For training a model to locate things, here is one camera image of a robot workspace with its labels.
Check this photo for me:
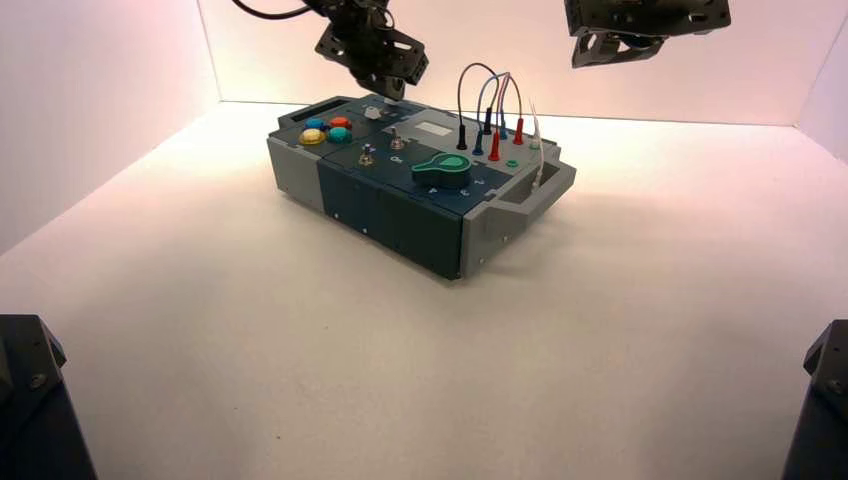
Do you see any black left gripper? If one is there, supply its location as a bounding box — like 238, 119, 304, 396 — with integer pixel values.
315, 5, 430, 103

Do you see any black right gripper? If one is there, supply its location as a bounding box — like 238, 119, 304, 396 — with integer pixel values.
564, 0, 733, 70

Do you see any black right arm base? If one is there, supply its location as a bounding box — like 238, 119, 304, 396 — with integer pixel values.
780, 319, 848, 480

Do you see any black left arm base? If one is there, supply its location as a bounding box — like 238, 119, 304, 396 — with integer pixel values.
0, 313, 99, 480

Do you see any green rotary knob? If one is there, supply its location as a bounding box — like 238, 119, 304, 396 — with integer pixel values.
410, 152, 474, 191

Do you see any grey and teal control box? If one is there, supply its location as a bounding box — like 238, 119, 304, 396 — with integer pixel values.
266, 94, 578, 281

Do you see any black banana plug cable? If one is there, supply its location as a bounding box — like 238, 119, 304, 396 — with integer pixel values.
455, 62, 497, 152

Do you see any blue banana plug cable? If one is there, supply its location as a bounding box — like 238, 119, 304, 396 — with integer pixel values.
472, 71, 511, 158

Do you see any red banana plug cable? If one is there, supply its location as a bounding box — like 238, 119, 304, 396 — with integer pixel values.
487, 73, 526, 163

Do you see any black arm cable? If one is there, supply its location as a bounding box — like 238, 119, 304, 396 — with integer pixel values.
231, 0, 314, 20

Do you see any white banana plug cable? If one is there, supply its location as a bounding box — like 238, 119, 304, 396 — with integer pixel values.
527, 99, 548, 195

